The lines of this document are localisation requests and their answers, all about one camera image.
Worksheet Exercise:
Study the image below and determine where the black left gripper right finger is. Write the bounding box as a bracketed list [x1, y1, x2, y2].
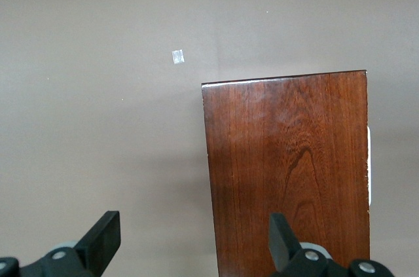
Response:
[268, 212, 392, 277]

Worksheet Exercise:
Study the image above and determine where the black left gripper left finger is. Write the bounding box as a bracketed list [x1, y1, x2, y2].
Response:
[0, 210, 121, 277]

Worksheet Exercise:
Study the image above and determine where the light wood drawer white handle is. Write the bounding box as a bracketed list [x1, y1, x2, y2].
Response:
[367, 125, 373, 206]

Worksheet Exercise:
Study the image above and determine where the dark brown wooden cabinet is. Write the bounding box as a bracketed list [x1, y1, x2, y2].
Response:
[200, 69, 371, 277]

